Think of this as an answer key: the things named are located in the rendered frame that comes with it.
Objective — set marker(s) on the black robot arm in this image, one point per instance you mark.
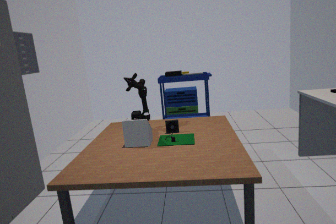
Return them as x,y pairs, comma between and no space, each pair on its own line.
142,94

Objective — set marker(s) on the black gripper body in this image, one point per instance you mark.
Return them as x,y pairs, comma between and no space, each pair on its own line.
133,82

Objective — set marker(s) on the black cooling fan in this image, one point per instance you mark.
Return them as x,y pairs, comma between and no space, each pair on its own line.
172,126

